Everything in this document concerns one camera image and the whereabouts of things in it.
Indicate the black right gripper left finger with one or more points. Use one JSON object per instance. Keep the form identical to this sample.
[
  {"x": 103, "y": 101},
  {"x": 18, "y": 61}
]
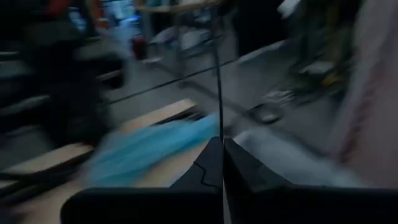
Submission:
[{"x": 208, "y": 174}]

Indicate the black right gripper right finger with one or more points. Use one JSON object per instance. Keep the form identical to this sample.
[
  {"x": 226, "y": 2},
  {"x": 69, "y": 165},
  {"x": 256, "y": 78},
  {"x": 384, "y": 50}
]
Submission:
[{"x": 245, "y": 174}]

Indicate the blue plastic bag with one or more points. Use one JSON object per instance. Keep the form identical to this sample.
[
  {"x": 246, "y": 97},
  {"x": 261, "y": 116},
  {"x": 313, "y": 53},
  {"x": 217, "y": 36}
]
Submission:
[{"x": 149, "y": 149}]

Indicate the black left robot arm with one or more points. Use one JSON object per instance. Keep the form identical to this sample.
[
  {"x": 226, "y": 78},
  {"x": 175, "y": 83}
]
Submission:
[{"x": 71, "y": 93}]

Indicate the pink chevron blanket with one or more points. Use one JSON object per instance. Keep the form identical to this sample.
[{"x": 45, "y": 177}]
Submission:
[{"x": 373, "y": 93}]

